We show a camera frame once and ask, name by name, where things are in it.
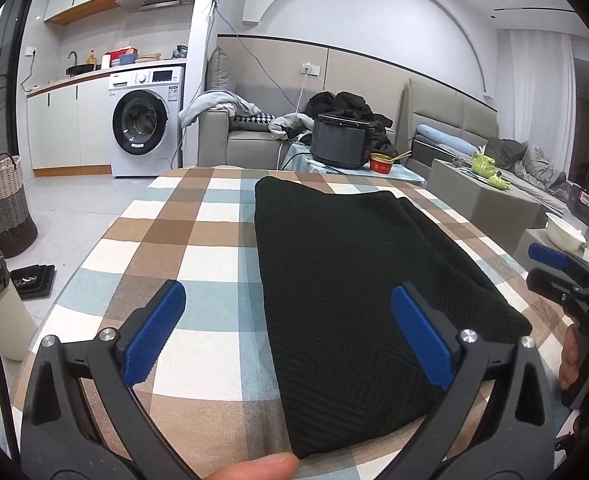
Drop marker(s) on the operator left hand thumb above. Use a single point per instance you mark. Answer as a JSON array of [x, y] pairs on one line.
[[281, 466]]

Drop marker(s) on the white front-load washing machine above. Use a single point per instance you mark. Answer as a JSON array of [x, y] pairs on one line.
[[145, 103]]

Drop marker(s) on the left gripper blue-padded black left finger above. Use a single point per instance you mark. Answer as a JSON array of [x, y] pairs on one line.
[[81, 416]]

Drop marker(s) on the white lower cabinets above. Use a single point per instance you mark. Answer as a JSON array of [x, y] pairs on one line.
[[69, 130]]

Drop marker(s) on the black monitor screen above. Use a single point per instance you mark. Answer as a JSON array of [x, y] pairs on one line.
[[341, 142]]

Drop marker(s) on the cream trash bin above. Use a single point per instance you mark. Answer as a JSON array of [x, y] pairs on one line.
[[17, 328]]

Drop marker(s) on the operator right hand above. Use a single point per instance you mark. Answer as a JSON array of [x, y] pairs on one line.
[[569, 366]]

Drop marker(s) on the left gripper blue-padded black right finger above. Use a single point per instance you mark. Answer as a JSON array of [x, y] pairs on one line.
[[495, 420]]

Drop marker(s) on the woven laundry basket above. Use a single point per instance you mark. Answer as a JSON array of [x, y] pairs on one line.
[[18, 230]]

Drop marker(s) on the green plush toy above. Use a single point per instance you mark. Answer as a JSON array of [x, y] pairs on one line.
[[484, 167]]

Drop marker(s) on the white bowl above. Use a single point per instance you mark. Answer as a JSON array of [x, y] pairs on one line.
[[563, 235]]

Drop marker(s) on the red instant noodle cup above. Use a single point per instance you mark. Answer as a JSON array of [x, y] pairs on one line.
[[382, 164]]

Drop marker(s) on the light blue blanket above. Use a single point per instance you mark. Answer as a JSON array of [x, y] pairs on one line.
[[232, 104]]

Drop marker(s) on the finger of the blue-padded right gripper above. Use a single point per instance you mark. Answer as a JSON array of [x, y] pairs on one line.
[[548, 256]]

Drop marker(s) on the grey bed with bedding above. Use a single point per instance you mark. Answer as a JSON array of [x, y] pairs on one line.
[[441, 123]]

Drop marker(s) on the black knit sweater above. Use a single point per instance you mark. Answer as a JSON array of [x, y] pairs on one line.
[[328, 265]]

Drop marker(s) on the grey sofa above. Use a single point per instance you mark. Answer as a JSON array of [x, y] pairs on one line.
[[268, 73]]

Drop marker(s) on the black jacket pile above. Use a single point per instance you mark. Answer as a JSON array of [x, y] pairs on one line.
[[352, 106]]

